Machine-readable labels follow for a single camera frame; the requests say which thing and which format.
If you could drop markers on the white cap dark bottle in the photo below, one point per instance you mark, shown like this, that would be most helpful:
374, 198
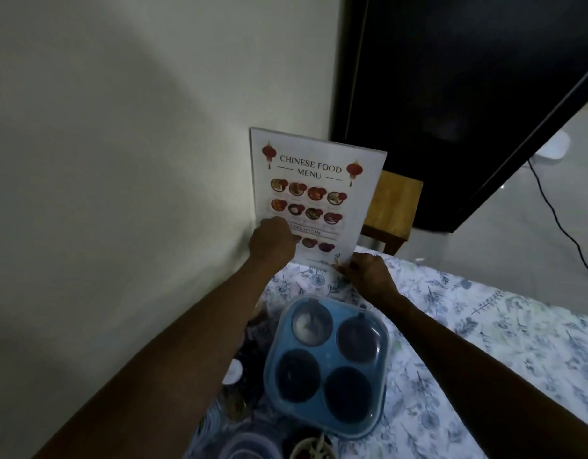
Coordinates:
233, 372

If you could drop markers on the menu paper with red lanterns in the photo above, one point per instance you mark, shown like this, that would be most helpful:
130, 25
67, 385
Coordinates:
317, 162

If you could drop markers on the person's left hand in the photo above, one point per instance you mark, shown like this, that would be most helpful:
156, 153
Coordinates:
272, 243

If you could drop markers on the black refrigerator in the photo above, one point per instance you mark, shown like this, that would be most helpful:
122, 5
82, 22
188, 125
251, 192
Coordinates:
442, 90

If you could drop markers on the table with floral cloth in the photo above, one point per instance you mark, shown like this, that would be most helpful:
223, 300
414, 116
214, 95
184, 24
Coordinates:
490, 329

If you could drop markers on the white standing fan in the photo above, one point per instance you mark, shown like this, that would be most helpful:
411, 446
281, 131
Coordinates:
552, 147

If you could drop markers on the small ceramic bowl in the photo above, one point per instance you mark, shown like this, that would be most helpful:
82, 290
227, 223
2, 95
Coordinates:
313, 449

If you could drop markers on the blue condiment caddy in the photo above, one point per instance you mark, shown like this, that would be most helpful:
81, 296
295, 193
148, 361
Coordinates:
325, 351

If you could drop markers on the light wooden stool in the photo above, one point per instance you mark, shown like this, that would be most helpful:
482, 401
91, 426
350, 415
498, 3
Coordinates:
394, 205

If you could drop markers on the clear plastic lidded container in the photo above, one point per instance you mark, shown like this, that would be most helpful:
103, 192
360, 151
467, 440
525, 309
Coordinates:
251, 446

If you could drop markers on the person's left forearm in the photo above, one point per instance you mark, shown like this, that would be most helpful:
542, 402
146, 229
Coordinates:
169, 368

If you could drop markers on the person's right hand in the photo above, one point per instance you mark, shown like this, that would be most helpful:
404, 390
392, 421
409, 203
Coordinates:
368, 277

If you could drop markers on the person's right forearm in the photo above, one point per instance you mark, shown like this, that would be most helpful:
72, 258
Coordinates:
490, 387

